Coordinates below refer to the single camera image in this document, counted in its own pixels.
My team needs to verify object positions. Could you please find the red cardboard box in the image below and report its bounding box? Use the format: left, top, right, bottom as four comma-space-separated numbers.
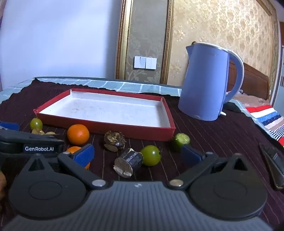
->
33, 88, 176, 142

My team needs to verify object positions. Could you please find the blue checked sheet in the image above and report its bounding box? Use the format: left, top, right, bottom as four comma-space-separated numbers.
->
0, 77, 284, 145

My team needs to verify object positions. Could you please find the brown wooden headboard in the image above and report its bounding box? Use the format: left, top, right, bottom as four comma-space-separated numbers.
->
192, 41, 270, 100

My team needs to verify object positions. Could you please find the large dark sugarcane piece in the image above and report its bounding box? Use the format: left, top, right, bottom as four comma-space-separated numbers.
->
113, 148, 144, 178

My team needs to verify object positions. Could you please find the black remote control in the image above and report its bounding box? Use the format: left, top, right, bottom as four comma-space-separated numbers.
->
259, 143, 284, 191

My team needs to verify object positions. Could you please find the small yellow-green tomato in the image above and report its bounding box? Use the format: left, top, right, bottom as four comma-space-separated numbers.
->
30, 118, 43, 131

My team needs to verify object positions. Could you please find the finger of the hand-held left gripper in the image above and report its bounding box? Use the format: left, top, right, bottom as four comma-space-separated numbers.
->
0, 130, 65, 145
0, 121, 20, 132

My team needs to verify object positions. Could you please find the gold ornate wall frame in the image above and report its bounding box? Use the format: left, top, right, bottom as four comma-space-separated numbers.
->
114, 0, 176, 84
256, 0, 280, 106

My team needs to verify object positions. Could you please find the striped knitted blanket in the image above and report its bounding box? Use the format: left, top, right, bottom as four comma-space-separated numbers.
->
244, 104, 284, 147

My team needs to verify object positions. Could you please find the blue electric kettle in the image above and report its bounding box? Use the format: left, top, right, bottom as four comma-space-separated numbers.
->
178, 42, 245, 121

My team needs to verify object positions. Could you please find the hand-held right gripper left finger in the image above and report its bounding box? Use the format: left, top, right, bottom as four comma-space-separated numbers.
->
22, 144, 107, 190

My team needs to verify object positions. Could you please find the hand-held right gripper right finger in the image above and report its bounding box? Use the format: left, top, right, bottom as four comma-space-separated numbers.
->
169, 144, 255, 190

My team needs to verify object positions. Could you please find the orange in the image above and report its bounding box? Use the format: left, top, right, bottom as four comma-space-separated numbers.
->
67, 124, 90, 145
66, 146, 91, 170

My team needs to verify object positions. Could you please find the pink patterned curtain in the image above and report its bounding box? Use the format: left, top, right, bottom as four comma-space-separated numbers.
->
0, 0, 4, 91

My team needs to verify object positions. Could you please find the person's left hand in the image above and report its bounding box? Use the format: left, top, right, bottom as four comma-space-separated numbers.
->
0, 172, 7, 200

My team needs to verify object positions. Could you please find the green tomato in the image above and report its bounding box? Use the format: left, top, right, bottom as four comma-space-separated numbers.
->
140, 145, 161, 166

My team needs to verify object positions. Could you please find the brown dried mangosteen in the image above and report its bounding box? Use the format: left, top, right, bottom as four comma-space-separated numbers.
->
103, 130, 125, 152

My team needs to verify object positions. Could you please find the black cloth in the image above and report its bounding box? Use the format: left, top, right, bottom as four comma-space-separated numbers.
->
222, 103, 247, 113

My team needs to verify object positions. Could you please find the cut green citrus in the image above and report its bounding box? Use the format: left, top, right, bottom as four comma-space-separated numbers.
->
172, 133, 191, 152

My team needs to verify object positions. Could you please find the white wall light switch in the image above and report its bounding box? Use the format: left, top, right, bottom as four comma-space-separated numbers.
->
134, 56, 157, 70

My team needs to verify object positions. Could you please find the pink bed sheet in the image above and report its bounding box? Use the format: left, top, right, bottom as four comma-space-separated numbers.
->
233, 93, 271, 107

